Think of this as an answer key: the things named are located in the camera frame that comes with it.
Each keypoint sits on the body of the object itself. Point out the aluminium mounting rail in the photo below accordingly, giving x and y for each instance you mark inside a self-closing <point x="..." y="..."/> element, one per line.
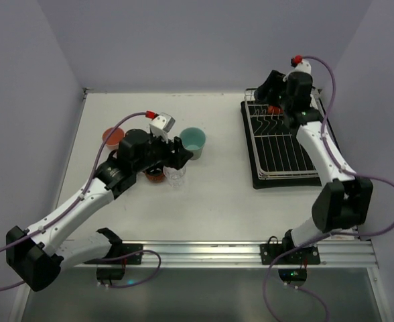
<point x="213" y="254"/>

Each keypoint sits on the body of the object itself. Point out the wire dish rack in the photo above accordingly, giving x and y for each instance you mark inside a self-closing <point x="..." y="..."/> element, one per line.
<point x="276" y="152"/>

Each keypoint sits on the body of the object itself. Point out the red glazed round cup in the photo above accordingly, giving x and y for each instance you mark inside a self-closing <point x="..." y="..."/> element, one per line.
<point x="155" y="176"/>

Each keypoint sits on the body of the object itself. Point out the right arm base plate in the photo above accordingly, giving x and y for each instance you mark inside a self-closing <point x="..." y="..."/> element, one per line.
<point x="273" y="248"/>

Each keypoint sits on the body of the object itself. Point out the orange cup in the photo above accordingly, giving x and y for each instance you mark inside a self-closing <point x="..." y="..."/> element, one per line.
<point x="273" y="110"/>

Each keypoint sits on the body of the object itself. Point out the pale green mug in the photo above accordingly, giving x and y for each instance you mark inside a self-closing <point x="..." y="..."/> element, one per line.
<point x="193" y="140"/>

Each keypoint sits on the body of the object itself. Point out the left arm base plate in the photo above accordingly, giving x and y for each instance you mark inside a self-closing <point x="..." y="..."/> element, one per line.
<point x="121" y="254"/>

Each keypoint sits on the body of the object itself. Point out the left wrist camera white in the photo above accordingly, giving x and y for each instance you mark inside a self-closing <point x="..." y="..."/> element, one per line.
<point x="160" y="124"/>

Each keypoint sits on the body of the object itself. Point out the clear glass cup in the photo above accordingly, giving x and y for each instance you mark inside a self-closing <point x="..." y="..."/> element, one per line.
<point x="175" y="178"/>

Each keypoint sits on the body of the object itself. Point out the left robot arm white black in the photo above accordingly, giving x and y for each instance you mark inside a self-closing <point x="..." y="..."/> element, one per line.
<point x="38" y="254"/>

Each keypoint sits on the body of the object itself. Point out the pink plastic cup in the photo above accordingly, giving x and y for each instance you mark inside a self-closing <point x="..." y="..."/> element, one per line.
<point x="112" y="137"/>

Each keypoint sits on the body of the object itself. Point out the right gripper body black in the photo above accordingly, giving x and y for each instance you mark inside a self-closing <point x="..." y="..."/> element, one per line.
<point x="268" y="89"/>

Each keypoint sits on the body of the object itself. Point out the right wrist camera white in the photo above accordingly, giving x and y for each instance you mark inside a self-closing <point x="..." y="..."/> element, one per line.
<point x="298" y="64"/>

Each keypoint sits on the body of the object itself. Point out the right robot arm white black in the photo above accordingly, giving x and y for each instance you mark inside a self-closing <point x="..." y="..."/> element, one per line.
<point x="345" y="198"/>

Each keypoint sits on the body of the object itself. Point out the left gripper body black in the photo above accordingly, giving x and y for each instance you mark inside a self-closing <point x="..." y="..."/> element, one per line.
<point x="175" y="151"/>

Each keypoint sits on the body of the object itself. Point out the black drip tray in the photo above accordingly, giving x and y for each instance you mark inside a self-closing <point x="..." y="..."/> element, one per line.
<point x="259" y="183"/>

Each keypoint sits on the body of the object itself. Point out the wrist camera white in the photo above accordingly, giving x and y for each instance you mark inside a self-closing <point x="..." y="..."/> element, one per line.
<point x="298" y="64"/>
<point x="160" y="124"/>

